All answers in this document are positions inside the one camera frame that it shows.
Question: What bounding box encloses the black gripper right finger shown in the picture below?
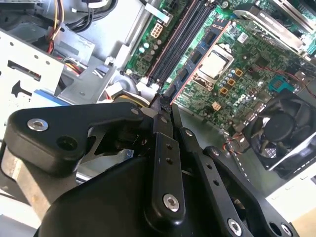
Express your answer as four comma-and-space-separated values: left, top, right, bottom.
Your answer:
169, 104, 296, 237

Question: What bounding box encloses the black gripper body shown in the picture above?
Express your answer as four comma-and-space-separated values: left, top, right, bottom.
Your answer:
37, 155, 227, 237

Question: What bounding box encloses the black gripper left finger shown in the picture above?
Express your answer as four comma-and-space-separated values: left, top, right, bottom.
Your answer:
4, 95, 186, 227

